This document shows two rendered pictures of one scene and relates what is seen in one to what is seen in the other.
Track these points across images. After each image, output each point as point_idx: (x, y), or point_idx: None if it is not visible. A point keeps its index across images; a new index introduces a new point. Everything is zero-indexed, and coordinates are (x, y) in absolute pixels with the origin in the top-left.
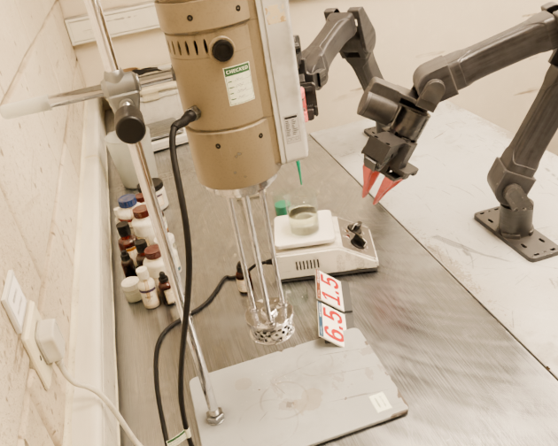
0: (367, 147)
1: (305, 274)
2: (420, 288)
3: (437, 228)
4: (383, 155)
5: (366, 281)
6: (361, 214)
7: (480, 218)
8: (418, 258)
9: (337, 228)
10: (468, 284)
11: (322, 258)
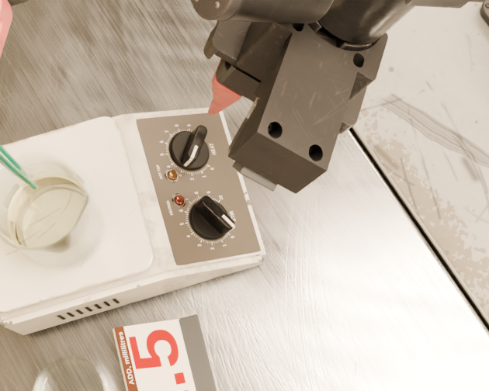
0: (244, 153)
1: (84, 316)
2: (375, 326)
3: (390, 65)
4: (303, 181)
5: (241, 308)
6: (184, 5)
7: None
8: (358, 202)
9: (145, 180)
10: (484, 299)
11: (126, 295)
